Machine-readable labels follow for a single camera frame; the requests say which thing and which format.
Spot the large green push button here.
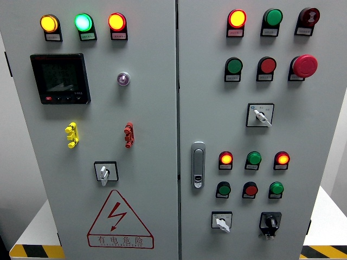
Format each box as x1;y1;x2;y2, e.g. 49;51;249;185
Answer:
226;57;244;75

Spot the small red handle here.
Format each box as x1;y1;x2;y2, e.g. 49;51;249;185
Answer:
124;122;136;149

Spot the large bright green lamp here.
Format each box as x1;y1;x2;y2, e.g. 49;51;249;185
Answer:
74;12;94;33

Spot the white round lamp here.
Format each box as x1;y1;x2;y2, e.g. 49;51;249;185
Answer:
117;71;131;87

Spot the silver door lock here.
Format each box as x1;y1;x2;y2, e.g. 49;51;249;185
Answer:
191;141;206;189

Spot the large dark green lamp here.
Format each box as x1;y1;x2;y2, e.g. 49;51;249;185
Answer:
263;8;284;27

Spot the red warning triangle sticker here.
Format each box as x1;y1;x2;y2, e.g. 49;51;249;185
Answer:
86;189;155;250

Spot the small green round lamp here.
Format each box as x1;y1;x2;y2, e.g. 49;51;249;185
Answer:
246;151;262;165
269;181;285;196

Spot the small red-ringed orange lamp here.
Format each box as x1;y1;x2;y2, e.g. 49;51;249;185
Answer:
274;151;291;165
219;151;234;165

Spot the small green push button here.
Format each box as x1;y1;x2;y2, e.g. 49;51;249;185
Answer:
216;181;232;196

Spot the grey cabinet door with lock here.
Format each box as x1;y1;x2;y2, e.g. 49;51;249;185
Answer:
177;0;347;260

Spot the grey cabinet door with display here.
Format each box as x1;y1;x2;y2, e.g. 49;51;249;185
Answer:
0;0;179;260

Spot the large red-ringed orange lamp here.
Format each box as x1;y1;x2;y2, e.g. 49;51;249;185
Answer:
107;12;127;33
227;9;248;29

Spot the black display meter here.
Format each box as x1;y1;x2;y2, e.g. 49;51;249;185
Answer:
29;53;92;105

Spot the large red stop button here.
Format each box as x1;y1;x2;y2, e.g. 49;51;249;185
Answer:
291;54;319;79

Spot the small yellow handle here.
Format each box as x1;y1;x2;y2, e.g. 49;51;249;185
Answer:
65;122;80;149

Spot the large yellow round lamp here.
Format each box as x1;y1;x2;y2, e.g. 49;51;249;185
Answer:
40;14;60;34

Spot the large white-handle turn switch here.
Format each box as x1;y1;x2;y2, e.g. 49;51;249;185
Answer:
245;102;275;128

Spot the small red push button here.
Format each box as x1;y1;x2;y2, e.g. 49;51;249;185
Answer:
242;181;259;197

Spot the small printed white-handle switch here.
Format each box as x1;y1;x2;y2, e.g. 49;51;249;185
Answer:
211;211;233;233

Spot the large red push button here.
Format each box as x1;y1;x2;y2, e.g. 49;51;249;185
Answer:
258;56;278;75

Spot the black-handle turn switch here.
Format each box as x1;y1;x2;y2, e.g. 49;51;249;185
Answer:
259;211;282;241

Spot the black yellow striped tape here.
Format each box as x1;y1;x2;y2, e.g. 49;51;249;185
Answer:
9;245;66;259
299;245;347;259

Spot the dark red round buzzer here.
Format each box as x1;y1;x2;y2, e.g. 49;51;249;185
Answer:
300;7;321;27

